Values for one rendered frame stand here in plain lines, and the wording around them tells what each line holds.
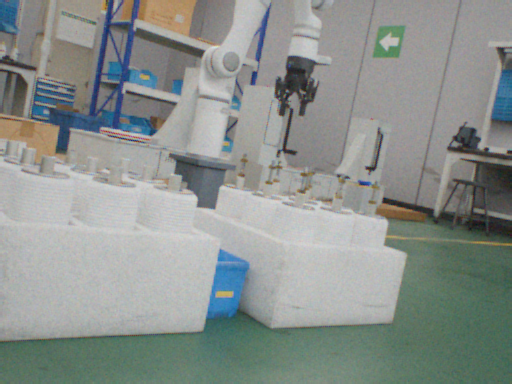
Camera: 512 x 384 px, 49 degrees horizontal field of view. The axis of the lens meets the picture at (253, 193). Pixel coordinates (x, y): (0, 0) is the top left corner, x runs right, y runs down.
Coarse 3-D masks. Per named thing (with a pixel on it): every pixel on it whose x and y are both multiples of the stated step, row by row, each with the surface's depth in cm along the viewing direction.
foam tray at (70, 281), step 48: (0, 240) 82; (48, 240) 87; (96, 240) 91; (144, 240) 96; (192, 240) 102; (0, 288) 84; (48, 288) 88; (96, 288) 93; (144, 288) 98; (192, 288) 104; (0, 336) 85; (48, 336) 89; (96, 336) 94
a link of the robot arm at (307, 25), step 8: (296, 0) 146; (304, 0) 143; (312, 0) 145; (296, 8) 146; (304, 8) 144; (296, 16) 147; (304, 16) 144; (312, 16) 144; (296, 24) 146; (304, 24) 145; (312, 24) 145; (320, 24) 146; (296, 32) 146; (304, 32) 145; (312, 32) 145
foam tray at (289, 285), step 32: (224, 224) 134; (256, 256) 123; (288, 256) 116; (320, 256) 121; (352, 256) 127; (384, 256) 134; (256, 288) 122; (288, 288) 118; (320, 288) 123; (352, 288) 129; (384, 288) 136; (288, 320) 119; (320, 320) 125; (352, 320) 131; (384, 320) 138
